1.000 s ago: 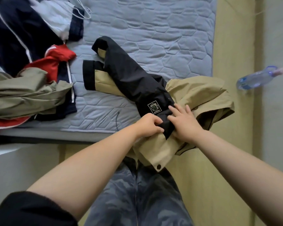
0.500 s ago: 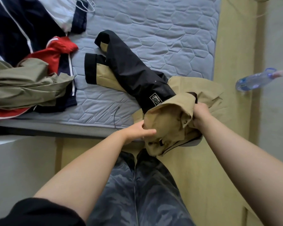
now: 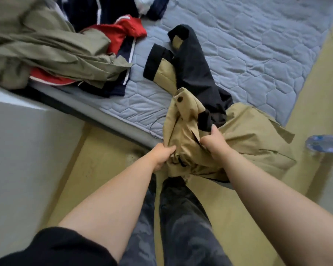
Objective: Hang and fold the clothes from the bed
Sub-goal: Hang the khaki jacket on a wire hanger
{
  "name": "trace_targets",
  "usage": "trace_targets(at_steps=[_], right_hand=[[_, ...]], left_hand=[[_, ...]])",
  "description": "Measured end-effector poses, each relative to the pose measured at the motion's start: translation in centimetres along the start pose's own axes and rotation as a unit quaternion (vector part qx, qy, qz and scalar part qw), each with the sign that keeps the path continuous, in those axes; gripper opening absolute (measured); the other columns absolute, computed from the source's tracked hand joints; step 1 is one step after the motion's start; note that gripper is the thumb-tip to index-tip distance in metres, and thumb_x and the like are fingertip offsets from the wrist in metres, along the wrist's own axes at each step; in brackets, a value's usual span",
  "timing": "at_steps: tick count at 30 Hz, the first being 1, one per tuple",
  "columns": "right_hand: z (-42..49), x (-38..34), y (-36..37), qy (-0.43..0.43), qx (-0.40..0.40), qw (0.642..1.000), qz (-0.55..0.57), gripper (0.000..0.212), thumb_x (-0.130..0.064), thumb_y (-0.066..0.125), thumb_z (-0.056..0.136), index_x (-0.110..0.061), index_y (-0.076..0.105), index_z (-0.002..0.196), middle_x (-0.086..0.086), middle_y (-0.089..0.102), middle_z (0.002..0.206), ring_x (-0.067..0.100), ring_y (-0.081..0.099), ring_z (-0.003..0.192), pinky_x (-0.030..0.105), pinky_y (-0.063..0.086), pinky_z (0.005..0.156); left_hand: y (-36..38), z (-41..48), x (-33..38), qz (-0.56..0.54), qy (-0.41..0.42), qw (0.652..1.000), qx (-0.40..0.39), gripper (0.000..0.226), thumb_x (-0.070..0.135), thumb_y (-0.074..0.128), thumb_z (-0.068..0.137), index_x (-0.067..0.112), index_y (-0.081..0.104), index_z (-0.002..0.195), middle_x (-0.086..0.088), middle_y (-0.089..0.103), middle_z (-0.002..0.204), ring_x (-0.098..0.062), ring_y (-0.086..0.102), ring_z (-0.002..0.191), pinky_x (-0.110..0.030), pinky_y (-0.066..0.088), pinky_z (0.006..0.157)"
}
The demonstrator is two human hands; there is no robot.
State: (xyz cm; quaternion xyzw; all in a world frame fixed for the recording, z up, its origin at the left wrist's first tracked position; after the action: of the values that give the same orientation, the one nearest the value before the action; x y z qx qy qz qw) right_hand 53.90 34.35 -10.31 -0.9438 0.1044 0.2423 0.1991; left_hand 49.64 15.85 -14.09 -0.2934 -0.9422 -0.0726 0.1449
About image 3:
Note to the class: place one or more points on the person's right forearm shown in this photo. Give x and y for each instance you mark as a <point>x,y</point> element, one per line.
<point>277,213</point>

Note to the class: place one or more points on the khaki zip jacket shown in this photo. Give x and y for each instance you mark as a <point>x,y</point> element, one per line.
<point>44,47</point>

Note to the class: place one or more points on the grey quilted bed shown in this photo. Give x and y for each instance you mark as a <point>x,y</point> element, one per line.
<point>250,58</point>

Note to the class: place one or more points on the tan and black jacket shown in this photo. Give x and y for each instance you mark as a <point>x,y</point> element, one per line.
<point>250,135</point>

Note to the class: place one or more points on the person's left hand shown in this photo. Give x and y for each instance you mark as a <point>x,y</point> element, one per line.
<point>161,155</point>

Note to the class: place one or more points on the white and navy garment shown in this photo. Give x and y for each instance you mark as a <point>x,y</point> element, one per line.
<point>144,3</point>

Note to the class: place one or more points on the clear plastic water bottle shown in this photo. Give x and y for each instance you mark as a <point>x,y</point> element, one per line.
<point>324,144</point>

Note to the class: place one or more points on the person's right hand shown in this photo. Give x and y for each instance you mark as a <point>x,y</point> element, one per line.
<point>216,145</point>

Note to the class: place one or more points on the red and navy sports jacket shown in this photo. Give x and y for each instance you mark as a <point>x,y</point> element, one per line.
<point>114,33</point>

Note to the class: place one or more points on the person's left forearm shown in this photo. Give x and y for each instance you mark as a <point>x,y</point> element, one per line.
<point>111,207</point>

